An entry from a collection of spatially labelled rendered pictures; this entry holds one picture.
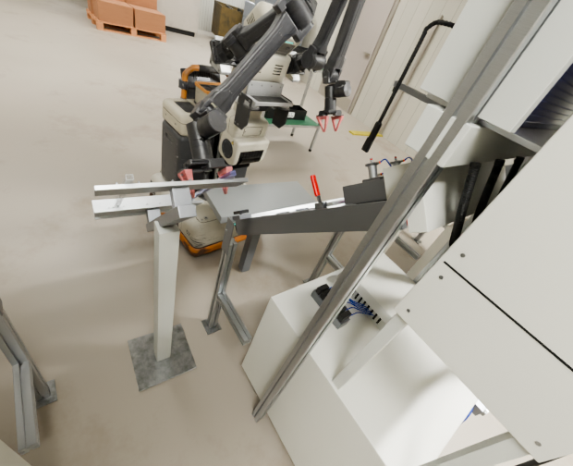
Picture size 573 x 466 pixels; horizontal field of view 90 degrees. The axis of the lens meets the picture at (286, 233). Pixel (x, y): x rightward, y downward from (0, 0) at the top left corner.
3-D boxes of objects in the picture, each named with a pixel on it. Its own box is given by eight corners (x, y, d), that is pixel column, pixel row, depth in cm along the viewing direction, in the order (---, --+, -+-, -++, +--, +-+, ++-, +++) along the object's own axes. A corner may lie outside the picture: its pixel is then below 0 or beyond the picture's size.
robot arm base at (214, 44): (233, 44, 123) (209, 40, 116) (244, 36, 117) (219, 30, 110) (237, 67, 125) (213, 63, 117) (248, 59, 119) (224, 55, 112)
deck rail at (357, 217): (237, 235, 114) (235, 219, 113) (241, 234, 115) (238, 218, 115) (402, 229, 57) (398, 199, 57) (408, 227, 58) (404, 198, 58)
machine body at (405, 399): (238, 370, 142) (270, 296, 103) (334, 317, 183) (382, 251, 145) (318, 523, 108) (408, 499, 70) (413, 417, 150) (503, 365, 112)
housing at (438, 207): (390, 233, 62) (382, 167, 60) (477, 202, 91) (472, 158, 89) (428, 232, 55) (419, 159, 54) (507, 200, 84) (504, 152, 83)
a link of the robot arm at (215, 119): (219, 124, 89) (197, 103, 83) (242, 110, 81) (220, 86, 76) (203, 153, 84) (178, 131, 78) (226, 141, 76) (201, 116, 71)
